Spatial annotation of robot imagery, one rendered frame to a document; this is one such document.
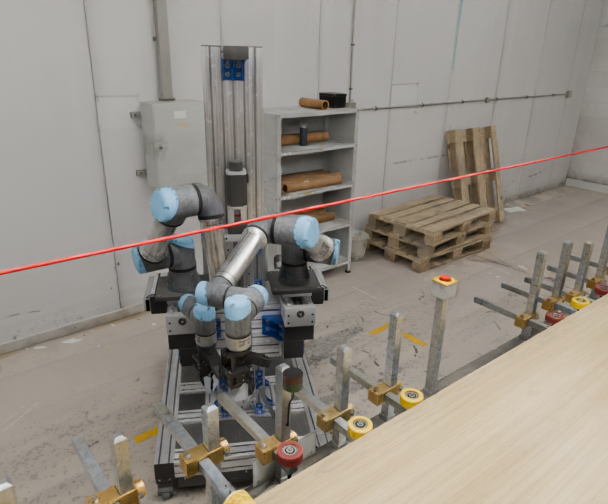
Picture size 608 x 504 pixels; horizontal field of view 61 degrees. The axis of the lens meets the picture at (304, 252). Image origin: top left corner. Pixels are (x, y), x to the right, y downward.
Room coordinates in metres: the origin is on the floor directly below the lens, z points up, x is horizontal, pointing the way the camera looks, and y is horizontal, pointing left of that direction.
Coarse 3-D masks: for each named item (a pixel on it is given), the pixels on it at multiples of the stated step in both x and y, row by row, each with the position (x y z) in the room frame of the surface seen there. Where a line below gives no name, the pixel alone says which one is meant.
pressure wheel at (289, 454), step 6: (282, 444) 1.24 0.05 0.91; (288, 444) 1.24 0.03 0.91; (294, 444) 1.24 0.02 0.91; (282, 450) 1.22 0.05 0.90; (288, 450) 1.21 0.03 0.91; (294, 450) 1.22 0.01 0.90; (300, 450) 1.22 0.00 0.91; (276, 456) 1.22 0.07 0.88; (282, 456) 1.19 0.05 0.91; (288, 456) 1.19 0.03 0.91; (294, 456) 1.19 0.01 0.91; (300, 456) 1.20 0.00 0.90; (282, 462) 1.19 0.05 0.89; (288, 462) 1.18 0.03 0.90; (294, 462) 1.18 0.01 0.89; (300, 462) 1.20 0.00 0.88
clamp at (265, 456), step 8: (264, 440) 1.30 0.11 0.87; (272, 440) 1.30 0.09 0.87; (288, 440) 1.30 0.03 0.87; (296, 440) 1.32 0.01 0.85; (256, 448) 1.27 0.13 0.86; (272, 448) 1.26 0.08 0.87; (256, 456) 1.27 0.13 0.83; (264, 456) 1.24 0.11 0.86; (272, 456) 1.26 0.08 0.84; (264, 464) 1.24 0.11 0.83
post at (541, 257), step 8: (536, 256) 2.26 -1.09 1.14; (544, 256) 2.23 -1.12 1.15; (536, 264) 2.25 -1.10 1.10; (544, 264) 2.24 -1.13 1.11; (536, 272) 2.24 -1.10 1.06; (536, 280) 2.24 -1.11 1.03; (536, 288) 2.23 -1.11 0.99; (528, 296) 2.26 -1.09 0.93; (536, 296) 2.24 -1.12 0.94; (528, 304) 2.25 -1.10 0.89; (536, 304) 2.25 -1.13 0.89; (528, 312) 2.24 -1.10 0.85; (528, 328) 2.23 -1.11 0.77; (528, 336) 2.24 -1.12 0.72
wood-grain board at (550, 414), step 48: (576, 336) 1.94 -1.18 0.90; (480, 384) 1.58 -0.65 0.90; (528, 384) 1.58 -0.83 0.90; (576, 384) 1.59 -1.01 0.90; (384, 432) 1.31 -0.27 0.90; (432, 432) 1.32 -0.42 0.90; (480, 432) 1.32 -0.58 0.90; (528, 432) 1.33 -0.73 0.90; (576, 432) 1.33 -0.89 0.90; (288, 480) 1.11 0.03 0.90; (336, 480) 1.11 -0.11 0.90; (384, 480) 1.12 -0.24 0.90; (432, 480) 1.12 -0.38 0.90; (480, 480) 1.12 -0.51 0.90; (528, 480) 1.13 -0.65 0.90; (576, 480) 1.13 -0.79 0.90
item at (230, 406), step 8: (224, 392) 1.55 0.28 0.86; (224, 400) 1.50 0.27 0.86; (232, 400) 1.50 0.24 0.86; (224, 408) 1.50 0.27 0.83; (232, 408) 1.46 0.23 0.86; (240, 408) 1.46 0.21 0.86; (232, 416) 1.45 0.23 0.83; (240, 416) 1.42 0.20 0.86; (248, 416) 1.42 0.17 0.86; (240, 424) 1.41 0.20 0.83; (248, 424) 1.38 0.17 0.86; (256, 424) 1.38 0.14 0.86; (248, 432) 1.37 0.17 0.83; (256, 432) 1.34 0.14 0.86; (264, 432) 1.34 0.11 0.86; (256, 440) 1.34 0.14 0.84; (288, 472) 1.20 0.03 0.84
